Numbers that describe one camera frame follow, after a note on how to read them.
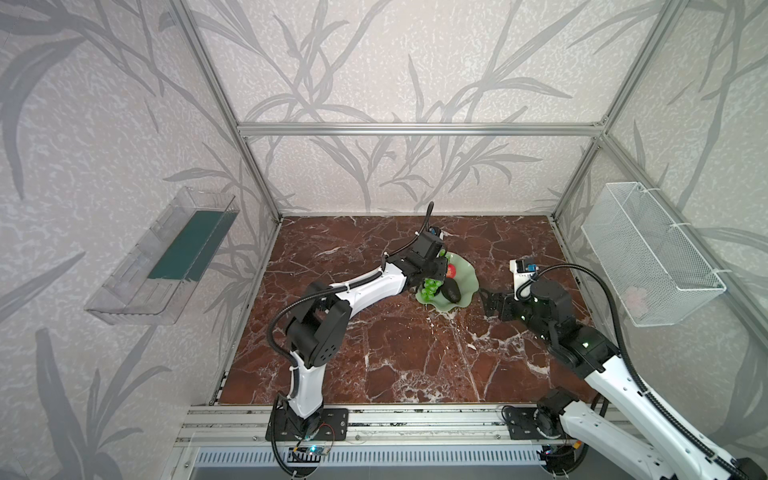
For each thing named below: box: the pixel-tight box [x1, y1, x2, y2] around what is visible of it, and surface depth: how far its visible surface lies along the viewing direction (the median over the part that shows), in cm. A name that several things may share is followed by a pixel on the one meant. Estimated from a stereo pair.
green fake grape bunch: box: [422, 278, 443, 302], surface depth 91 cm
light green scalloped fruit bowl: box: [416, 252, 480, 313], surface depth 100 cm
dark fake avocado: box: [440, 278, 461, 303], surface depth 96 cm
